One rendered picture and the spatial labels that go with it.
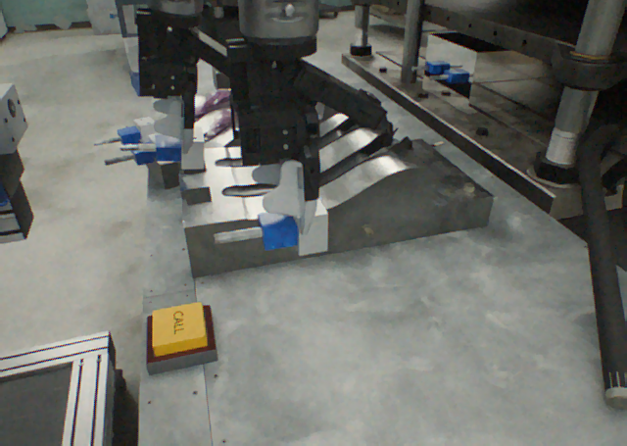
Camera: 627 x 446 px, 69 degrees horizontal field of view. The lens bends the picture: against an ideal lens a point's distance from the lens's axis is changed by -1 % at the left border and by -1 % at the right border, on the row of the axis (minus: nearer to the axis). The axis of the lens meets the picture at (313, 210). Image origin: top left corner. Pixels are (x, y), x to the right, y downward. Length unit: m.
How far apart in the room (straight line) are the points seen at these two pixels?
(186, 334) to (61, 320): 1.44
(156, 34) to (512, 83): 1.04
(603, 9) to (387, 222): 0.54
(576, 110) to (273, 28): 0.72
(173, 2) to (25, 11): 7.42
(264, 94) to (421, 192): 0.36
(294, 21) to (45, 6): 7.65
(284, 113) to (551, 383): 0.42
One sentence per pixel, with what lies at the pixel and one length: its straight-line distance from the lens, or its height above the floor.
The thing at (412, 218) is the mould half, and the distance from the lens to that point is 0.76.
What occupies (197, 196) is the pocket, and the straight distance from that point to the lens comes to 0.76.
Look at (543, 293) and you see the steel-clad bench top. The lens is 0.74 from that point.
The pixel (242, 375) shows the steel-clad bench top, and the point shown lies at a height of 0.80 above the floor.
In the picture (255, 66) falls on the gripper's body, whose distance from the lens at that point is 0.46.
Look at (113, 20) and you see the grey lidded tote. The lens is 7.35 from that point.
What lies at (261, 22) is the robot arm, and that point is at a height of 1.17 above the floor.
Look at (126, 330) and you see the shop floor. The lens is 1.85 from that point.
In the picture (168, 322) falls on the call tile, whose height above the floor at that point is 0.84.
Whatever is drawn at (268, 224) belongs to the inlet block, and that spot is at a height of 0.94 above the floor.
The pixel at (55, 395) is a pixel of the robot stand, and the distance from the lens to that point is 1.45.
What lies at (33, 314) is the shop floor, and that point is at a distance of 2.07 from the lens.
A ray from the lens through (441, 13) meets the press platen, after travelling 1.55.
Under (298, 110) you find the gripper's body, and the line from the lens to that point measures 0.46.
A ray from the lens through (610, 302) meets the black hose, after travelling 0.67.
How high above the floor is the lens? 1.24
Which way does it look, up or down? 31 degrees down
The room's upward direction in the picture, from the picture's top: straight up
